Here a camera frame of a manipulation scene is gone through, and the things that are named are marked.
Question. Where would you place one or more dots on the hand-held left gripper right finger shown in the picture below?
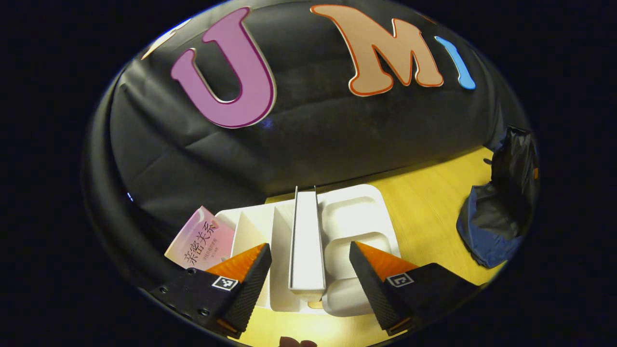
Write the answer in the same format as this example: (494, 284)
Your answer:
(371, 289)

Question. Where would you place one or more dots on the white grey book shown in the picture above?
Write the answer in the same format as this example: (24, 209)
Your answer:
(307, 241)

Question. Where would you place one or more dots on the black backdrop cloth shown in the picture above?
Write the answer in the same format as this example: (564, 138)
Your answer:
(313, 135)

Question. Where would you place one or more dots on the white bookshelf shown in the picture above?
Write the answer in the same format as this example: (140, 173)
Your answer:
(356, 217)

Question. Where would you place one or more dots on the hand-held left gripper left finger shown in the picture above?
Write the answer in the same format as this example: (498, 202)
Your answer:
(250, 289)

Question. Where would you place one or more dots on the blue schoolbag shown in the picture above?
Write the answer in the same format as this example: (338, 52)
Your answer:
(487, 231)

